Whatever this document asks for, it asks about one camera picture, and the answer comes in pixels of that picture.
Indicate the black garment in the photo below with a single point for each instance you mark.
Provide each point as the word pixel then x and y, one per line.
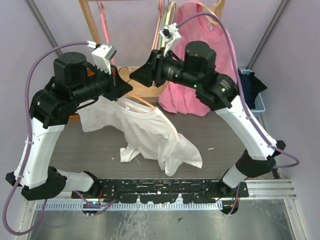
pixel 256 85

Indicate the green hanger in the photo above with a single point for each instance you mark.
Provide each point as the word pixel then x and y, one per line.
pixel 161 42

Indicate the blue plastic basket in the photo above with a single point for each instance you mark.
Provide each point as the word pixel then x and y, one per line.
pixel 259 103

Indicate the orange hanger with metal hook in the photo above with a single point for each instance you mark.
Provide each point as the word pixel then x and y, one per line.
pixel 135 96

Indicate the pink t shirt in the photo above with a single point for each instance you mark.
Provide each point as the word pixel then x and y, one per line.
pixel 181 99

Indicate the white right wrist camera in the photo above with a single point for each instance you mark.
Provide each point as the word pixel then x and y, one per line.
pixel 170 34

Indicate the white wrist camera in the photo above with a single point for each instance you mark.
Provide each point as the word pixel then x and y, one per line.
pixel 102 55
pixel 170 34

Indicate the wooden clothes rack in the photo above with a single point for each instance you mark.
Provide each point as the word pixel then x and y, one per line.
pixel 152 93

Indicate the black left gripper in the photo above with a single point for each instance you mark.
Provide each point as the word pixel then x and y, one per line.
pixel 118 87

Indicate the white t shirt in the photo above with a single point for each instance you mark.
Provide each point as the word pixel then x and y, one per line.
pixel 146 130

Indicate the light pink hanger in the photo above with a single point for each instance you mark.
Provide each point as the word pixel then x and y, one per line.
pixel 161 8

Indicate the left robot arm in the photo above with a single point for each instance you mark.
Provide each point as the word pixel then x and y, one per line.
pixel 76 84

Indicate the yellow hanger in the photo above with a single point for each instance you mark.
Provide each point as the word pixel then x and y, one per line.
pixel 171 12

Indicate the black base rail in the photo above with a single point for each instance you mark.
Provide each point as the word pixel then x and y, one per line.
pixel 189 192

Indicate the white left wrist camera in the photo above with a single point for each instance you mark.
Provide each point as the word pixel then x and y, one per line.
pixel 102 55

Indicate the dark navy garment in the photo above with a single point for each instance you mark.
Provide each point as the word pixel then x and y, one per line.
pixel 247 90

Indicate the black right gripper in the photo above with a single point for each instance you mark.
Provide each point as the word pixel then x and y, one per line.
pixel 148 72

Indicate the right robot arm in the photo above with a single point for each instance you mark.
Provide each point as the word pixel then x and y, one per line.
pixel 219 92

